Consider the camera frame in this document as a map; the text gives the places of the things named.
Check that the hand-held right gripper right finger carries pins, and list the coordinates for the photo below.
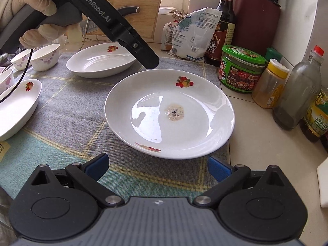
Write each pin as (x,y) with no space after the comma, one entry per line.
(217,167)

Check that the white flat object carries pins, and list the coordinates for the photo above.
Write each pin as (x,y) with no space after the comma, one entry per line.
(323,184)

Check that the green-lid sauce jar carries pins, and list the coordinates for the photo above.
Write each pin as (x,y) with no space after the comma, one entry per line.
(238,76)

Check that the white printed plastic bag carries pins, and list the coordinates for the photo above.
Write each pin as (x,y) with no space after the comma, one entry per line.
(197,35)

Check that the dark soy sauce bottle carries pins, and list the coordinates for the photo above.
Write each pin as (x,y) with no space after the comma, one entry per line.
(223,12)

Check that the grey checked mat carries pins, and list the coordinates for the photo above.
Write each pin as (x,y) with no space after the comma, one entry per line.
(76,107)

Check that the red-print plastic bag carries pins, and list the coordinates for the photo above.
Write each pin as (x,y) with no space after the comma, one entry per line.
(167,35)

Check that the person's left hand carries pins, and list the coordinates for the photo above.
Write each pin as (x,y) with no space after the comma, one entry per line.
(15,0)

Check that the yellow-label oil bottle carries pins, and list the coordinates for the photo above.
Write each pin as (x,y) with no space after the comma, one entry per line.
(317,117)

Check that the green-cap bottle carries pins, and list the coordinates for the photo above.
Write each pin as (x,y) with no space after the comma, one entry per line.
(273,55)

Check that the teal bag clip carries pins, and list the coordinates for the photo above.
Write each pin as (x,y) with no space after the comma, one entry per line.
(184,23)

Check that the clear glass bottle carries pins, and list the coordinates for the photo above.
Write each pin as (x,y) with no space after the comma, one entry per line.
(294,94)

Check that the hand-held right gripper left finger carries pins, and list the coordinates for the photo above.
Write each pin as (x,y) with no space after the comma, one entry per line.
(98,165)

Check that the white round fruit-print plate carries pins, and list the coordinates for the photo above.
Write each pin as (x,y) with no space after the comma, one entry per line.
(153,94)

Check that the dark red utensil holder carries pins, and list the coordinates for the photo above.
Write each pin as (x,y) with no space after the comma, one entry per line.
(256,23)

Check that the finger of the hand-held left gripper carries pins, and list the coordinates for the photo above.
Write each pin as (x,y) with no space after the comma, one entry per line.
(143,53)

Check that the yellow-lid spice jar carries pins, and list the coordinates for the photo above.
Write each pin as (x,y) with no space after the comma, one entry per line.
(269,89)

